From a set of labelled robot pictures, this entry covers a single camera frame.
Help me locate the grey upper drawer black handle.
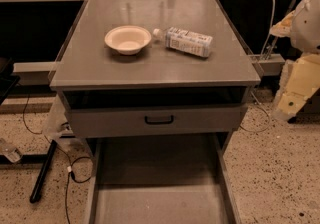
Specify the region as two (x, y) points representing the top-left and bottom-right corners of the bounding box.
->
(66, 104), (247, 138)

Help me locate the grey drawer cabinet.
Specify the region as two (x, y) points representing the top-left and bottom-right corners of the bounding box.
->
(48, 0), (262, 224)

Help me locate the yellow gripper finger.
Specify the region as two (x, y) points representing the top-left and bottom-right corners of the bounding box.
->
(272, 57), (320, 121)
(269, 12), (294, 38)

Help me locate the clear plastic floor object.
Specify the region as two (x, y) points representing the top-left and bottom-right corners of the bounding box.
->
(0, 138), (22, 163)

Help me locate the white power cable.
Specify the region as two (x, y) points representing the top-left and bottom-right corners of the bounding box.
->
(259, 0), (277, 60)

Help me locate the clear plastic water bottle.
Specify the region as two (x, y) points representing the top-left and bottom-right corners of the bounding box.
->
(152, 27), (213, 58)

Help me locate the black object at left edge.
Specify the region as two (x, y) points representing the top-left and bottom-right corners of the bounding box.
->
(0, 57), (20, 105)

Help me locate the open grey middle drawer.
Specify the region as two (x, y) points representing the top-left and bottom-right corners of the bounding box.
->
(84, 134), (242, 224)

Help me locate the white paper bowl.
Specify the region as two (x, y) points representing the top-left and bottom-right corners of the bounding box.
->
(104, 25), (152, 56)

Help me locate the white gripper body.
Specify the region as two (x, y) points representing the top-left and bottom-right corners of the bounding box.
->
(280, 53), (320, 108)

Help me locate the black metal floor bar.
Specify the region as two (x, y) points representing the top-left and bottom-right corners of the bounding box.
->
(29, 140), (57, 204)

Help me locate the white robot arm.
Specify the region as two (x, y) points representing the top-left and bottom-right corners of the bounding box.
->
(269, 0), (320, 121)

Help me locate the black floor cable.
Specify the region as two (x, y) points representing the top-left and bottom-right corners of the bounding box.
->
(21, 94), (93, 224)

